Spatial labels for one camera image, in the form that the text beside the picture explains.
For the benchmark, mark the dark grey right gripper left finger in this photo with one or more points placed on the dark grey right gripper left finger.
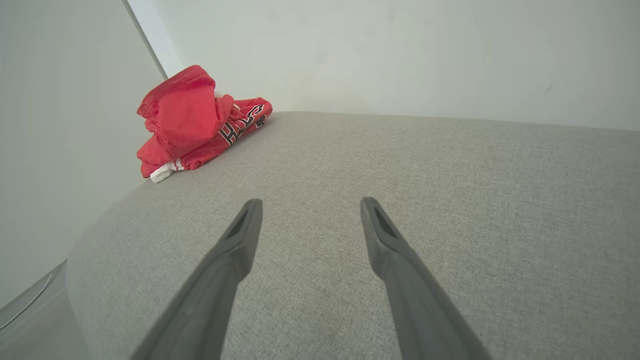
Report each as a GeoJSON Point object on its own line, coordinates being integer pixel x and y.
{"type": "Point", "coordinates": [225, 280]}

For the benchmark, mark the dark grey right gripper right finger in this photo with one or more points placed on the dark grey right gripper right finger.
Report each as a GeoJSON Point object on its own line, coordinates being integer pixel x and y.
{"type": "Point", "coordinates": [415, 290]}

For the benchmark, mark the thin grey wall trim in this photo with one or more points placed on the thin grey wall trim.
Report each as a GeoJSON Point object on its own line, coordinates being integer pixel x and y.
{"type": "Point", "coordinates": [145, 39]}

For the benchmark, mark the red sports jersey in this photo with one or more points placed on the red sports jersey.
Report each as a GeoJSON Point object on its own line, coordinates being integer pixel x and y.
{"type": "Point", "coordinates": [240, 125]}

